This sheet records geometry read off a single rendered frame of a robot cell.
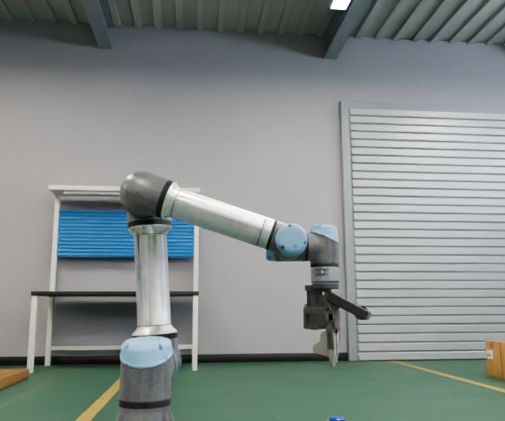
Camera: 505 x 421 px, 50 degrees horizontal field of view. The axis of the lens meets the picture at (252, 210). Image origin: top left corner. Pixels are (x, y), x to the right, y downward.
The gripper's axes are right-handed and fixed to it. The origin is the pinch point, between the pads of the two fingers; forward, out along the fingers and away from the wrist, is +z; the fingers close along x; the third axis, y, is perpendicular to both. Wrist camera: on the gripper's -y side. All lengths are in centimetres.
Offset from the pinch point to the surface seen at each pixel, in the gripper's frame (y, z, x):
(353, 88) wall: 88, -282, -494
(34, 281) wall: 412, -42, -320
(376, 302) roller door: 70, -18, -492
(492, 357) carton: -46, 29, -386
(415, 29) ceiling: 11, -354, -509
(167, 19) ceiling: 283, -353, -371
